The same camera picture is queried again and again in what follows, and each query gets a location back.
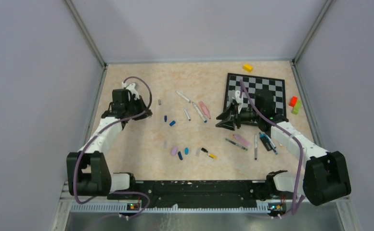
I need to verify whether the black marker blue cap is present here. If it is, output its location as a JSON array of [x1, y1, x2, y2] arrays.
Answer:
[[259, 132, 272, 151]]

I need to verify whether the white marker dark blue cap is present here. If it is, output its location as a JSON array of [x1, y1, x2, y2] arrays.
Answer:
[[254, 134, 258, 161]]

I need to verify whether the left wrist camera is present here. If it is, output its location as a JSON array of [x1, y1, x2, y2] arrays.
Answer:
[[122, 82, 140, 100]]

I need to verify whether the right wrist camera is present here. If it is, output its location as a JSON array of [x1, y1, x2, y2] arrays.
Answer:
[[232, 90, 244, 114]]

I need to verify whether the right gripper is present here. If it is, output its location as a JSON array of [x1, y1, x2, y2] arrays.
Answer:
[[216, 102, 262, 130]]

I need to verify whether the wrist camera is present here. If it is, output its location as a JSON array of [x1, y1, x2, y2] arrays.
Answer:
[[232, 90, 244, 114], [122, 82, 140, 100]]

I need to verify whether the red block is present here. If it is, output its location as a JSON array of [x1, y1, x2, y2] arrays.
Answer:
[[288, 96, 298, 107]]

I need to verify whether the green curved block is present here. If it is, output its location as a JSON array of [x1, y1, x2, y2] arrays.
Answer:
[[291, 100, 302, 115]]

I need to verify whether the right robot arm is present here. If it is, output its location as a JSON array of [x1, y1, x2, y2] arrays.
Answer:
[[216, 88, 351, 206]]

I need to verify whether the green gel pen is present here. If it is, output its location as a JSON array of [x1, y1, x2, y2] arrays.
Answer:
[[225, 138, 248, 151]]

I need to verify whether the black white chessboard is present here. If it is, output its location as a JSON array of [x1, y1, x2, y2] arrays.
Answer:
[[223, 73, 287, 116]]

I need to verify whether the white pen grey cap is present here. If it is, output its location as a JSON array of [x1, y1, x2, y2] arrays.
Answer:
[[175, 90, 192, 103]]

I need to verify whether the pink highlighter pen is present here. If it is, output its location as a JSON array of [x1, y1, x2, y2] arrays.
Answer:
[[233, 134, 252, 148]]

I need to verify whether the pink highlighter cap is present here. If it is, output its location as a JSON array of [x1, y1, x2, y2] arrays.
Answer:
[[170, 146, 178, 156]]

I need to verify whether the yellow block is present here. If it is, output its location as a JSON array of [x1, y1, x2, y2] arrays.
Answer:
[[242, 64, 253, 72]]

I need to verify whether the yellow marker cap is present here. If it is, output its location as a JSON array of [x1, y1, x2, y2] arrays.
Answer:
[[208, 153, 217, 159]]

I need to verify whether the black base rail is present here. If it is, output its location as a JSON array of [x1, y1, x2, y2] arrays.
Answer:
[[116, 179, 297, 209]]

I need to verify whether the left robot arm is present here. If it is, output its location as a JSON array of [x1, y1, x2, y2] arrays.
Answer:
[[66, 89, 152, 199]]

